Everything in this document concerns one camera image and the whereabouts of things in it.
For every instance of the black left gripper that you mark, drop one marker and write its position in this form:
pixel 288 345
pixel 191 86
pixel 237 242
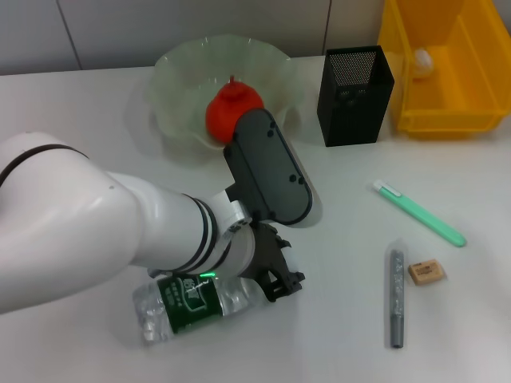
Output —
pixel 265 251

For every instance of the yellow plastic storage bin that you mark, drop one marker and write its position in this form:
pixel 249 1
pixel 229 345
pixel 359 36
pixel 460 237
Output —
pixel 447 103

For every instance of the mint green pen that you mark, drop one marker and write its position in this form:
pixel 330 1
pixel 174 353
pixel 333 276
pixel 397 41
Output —
pixel 419 215

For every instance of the white paper ball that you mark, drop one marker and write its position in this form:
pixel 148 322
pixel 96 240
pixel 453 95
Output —
pixel 423 61

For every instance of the translucent green wavy fruit plate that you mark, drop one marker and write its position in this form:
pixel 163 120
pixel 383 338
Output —
pixel 179 80

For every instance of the black mesh pen holder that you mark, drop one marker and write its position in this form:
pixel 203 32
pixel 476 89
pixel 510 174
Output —
pixel 351 115

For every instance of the beige eraser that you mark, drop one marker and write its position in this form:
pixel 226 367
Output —
pixel 427 272

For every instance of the clear water bottle green label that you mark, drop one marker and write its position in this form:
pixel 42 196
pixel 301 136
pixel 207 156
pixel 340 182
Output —
pixel 187 303

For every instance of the grey marker pen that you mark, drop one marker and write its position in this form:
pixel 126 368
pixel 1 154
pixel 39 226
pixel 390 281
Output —
pixel 396 299

